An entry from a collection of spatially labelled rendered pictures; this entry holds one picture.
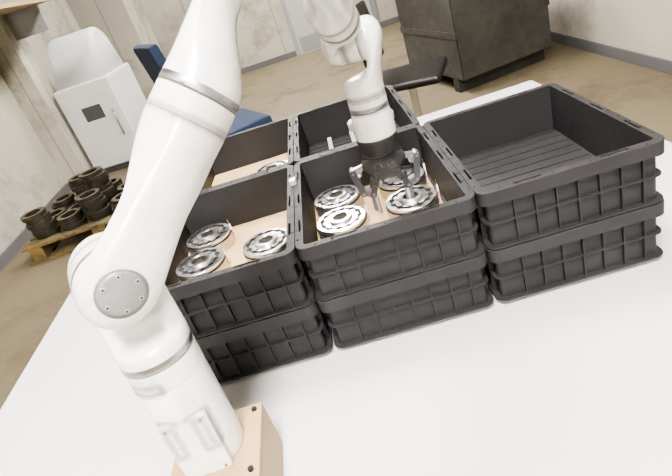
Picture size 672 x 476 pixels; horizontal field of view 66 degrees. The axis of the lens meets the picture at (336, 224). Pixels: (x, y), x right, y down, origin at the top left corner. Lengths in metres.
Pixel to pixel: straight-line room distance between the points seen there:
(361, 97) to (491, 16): 3.49
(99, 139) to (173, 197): 5.06
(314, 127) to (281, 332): 0.79
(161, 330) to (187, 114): 0.26
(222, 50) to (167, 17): 7.88
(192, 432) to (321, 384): 0.29
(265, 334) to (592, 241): 0.58
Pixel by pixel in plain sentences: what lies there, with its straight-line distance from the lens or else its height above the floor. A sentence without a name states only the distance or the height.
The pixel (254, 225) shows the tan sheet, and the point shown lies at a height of 0.83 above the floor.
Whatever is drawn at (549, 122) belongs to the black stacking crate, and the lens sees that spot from 1.29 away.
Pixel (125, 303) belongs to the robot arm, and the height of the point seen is 1.07.
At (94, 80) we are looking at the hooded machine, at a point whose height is 0.87.
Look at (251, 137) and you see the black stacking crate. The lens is 1.58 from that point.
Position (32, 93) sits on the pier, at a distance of 5.57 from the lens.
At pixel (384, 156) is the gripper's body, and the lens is 0.98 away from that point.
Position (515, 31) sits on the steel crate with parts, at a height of 0.33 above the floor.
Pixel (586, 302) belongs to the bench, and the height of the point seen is 0.70.
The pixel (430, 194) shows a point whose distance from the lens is 1.03.
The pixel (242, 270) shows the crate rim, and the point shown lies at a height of 0.92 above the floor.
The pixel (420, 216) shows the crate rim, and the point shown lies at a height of 0.93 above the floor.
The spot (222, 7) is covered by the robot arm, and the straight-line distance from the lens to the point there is 0.63.
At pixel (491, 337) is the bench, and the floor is 0.70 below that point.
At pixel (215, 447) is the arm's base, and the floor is 0.83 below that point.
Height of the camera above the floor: 1.33
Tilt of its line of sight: 27 degrees down
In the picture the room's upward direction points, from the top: 19 degrees counter-clockwise
